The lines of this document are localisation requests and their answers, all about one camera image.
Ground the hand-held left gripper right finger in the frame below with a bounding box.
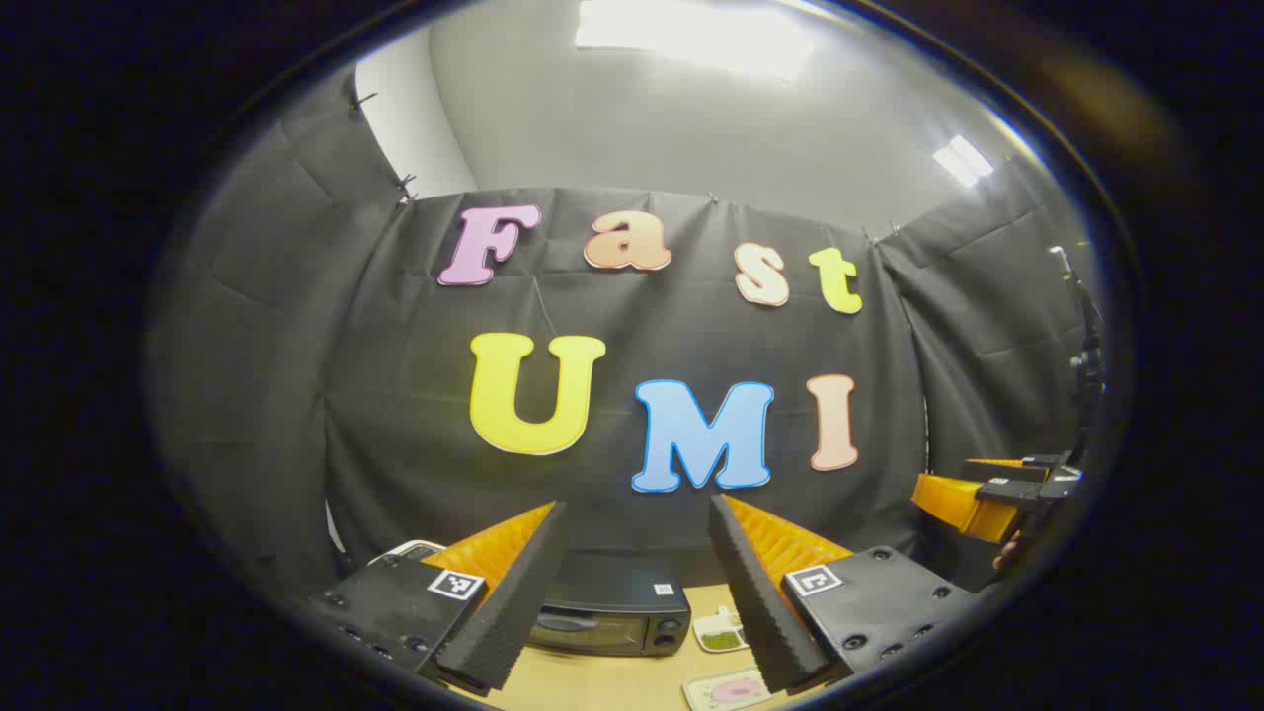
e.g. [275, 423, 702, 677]
[707, 494, 979, 694]

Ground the white dish with pink food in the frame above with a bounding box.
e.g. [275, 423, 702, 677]
[682, 667, 774, 711]

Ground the small ceiling light panel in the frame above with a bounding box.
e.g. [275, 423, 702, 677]
[932, 134, 996, 189]

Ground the white toaster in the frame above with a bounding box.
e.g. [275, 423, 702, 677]
[368, 539, 447, 566]

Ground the black electric oven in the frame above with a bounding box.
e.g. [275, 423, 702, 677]
[528, 551, 692, 659]

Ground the large ceiling light panel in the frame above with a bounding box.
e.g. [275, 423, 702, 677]
[576, 0, 816, 82]

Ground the white dish of beans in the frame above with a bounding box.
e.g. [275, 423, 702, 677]
[693, 606, 750, 654]

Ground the black backdrop cloth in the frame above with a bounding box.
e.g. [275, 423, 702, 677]
[148, 69, 1097, 603]

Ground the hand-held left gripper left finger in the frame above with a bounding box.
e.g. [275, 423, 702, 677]
[308, 501, 572, 697]

